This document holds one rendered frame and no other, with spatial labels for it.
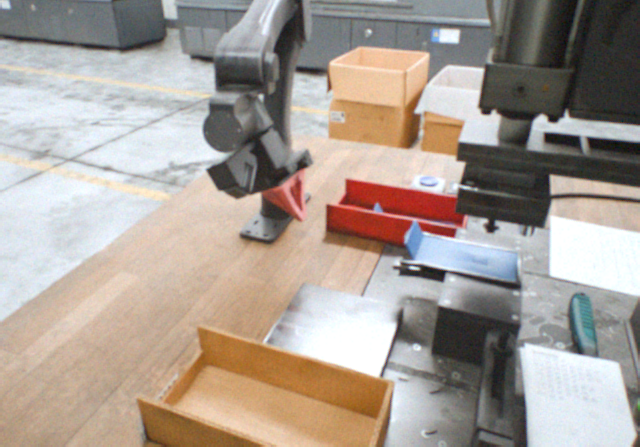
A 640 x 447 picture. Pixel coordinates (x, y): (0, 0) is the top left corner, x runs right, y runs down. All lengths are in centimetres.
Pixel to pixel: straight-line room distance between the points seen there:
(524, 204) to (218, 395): 42
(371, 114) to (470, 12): 235
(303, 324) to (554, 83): 43
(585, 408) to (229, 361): 41
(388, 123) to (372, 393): 252
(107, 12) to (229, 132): 680
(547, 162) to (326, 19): 504
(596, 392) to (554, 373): 4
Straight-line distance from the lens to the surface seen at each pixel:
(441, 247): 74
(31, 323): 83
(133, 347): 73
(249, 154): 68
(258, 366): 63
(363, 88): 298
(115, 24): 736
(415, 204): 98
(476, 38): 516
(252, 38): 73
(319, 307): 72
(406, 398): 64
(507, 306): 67
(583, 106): 56
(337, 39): 554
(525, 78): 57
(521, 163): 60
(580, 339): 76
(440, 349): 69
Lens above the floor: 139
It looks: 29 degrees down
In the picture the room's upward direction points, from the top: straight up
